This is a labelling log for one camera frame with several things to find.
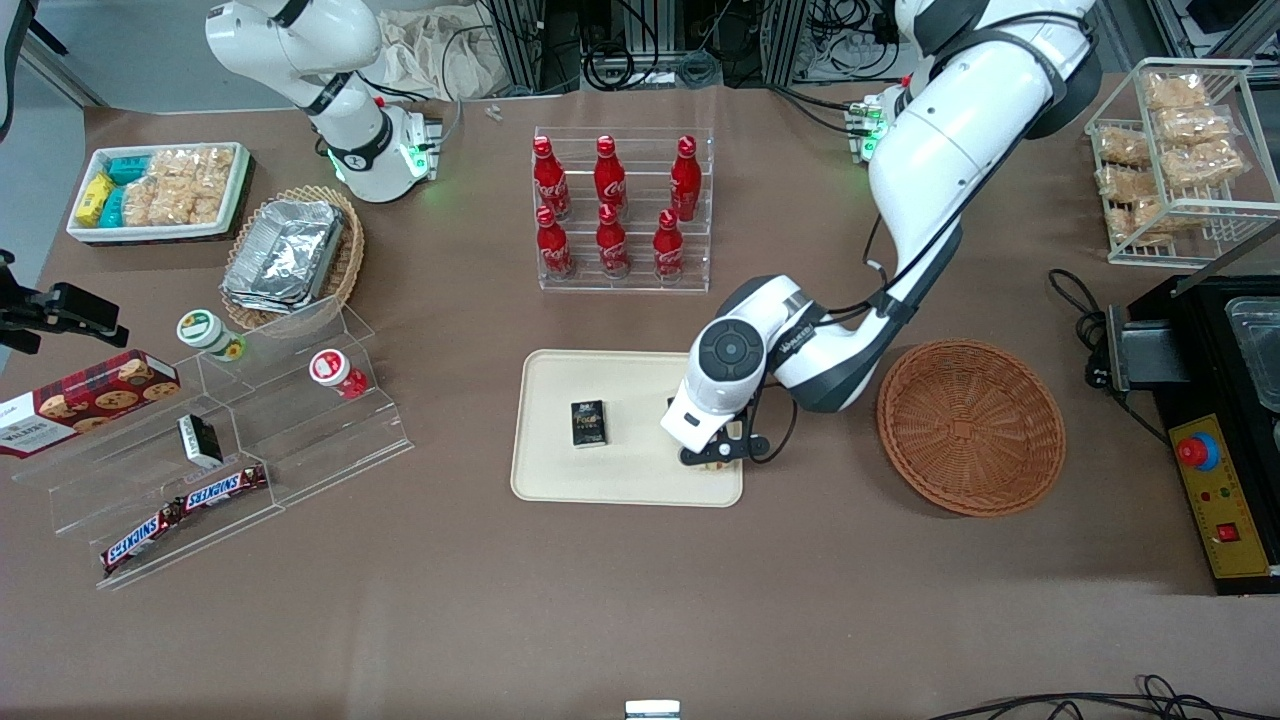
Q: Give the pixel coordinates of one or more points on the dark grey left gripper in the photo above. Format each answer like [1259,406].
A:
[670,401]

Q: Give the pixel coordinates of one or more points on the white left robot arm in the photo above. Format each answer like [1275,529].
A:
[940,160]

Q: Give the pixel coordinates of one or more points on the beige plastic tray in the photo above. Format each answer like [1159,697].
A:
[640,470]

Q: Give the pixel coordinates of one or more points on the round brown wicker basket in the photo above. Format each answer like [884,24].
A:
[970,430]

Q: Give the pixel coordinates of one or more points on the oval wicker basket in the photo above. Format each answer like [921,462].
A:
[350,260]

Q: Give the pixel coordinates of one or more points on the small black box gold print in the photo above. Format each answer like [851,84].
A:
[589,424]

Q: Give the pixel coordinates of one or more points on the clear acrylic bottle rack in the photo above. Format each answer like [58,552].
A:
[640,282]

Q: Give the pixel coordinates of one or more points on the red cola bottle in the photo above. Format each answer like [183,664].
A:
[612,245]
[550,180]
[668,250]
[554,248]
[686,180]
[610,178]

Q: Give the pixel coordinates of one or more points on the white device edge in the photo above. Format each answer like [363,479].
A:
[652,710]

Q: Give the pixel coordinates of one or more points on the red lid cup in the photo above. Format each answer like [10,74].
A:
[330,368]

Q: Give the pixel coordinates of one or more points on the clear acrylic step display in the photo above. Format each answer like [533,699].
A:
[300,440]

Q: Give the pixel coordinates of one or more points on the red emergency stop button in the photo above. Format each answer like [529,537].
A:
[1197,453]

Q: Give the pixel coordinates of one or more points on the clear bag fried snacks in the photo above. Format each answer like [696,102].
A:
[1193,127]
[1122,185]
[1160,220]
[1122,148]
[1205,165]
[1177,92]

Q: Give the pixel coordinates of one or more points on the black appliance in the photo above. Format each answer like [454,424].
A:
[1200,330]

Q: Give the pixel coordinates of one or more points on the stacked aluminium foil containers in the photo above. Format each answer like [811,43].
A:
[285,255]

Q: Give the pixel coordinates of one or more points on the beige crumpled cloth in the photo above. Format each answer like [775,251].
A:
[430,55]

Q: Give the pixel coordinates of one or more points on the yellow control box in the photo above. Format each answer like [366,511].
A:
[1225,520]

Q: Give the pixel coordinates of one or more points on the snickers chocolate bar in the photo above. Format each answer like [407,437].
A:
[140,538]
[222,488]

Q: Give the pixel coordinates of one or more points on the small black white box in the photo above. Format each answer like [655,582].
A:
[200,440]

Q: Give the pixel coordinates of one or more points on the green lid cup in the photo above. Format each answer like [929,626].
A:
[205,330]

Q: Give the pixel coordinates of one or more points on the clear bag rice crackers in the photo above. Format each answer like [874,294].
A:
[170,205]
[195,167]

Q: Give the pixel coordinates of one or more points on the white rectangular bin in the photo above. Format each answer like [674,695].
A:
[160,232]

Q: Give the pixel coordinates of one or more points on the red cookie box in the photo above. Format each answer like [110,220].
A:
[80,405]

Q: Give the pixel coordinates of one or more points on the teal snack packet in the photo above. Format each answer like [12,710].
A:
[128,169]
[114,207]

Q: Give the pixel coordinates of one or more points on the yellow snack packet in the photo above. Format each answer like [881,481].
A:
[95,198]

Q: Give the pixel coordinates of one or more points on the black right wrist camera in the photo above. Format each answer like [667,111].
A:
[80,310]

